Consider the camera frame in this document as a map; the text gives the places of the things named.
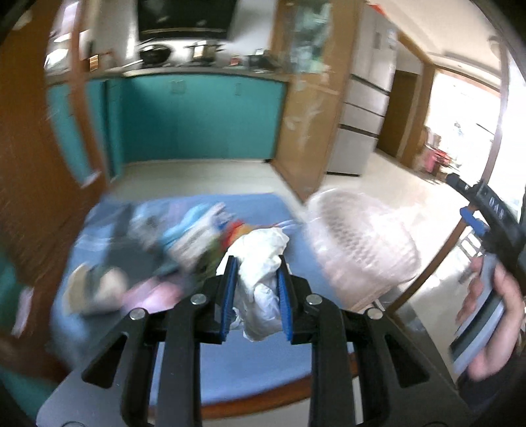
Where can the colourful snack wrapper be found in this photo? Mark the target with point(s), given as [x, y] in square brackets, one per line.
[234, 236]

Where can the dark grey crumpled item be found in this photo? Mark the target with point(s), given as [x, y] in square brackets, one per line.
[131, 254]

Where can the wooden partition panel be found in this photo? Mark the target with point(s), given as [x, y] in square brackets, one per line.
[304, 143]

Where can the black range hood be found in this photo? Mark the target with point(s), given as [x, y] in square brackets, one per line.
[185, 18]

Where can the silver refrigerator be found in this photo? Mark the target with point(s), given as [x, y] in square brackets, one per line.
[361, 123]

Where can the dark wooden stool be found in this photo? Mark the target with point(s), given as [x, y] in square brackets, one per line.
[470, 244]

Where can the pink flat item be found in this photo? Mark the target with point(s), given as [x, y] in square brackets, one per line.
[156, 293]

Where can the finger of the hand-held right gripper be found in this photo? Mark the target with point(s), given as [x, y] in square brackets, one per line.
[472, 219]

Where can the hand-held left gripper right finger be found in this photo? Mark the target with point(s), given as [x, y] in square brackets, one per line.
[284, 306]

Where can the teal kitchen cabinet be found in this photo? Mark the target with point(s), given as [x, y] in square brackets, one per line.
[197, 119]

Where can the red chair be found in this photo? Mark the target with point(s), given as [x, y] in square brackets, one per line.
[436, 158]

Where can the beige crumpled item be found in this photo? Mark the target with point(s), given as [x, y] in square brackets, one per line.
[111, 287]

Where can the steel cooking pot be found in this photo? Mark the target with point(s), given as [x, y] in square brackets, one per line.
[203, 51]

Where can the black wok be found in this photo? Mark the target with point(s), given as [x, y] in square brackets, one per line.
[155, 54]

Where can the blue striped tablecloth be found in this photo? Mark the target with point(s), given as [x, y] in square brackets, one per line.
[254, 369]

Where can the white plastic bag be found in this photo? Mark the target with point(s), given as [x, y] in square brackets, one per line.
[259, 279]

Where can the white plastic mesh basket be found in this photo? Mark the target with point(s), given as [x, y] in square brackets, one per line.
[361, 246]

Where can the wooden door frame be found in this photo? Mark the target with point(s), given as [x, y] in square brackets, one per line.
[396, 115]

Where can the person's right hand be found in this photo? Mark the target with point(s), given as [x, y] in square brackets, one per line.
[513, 312]

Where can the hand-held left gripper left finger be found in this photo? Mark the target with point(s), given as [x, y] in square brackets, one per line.
[229, 299]

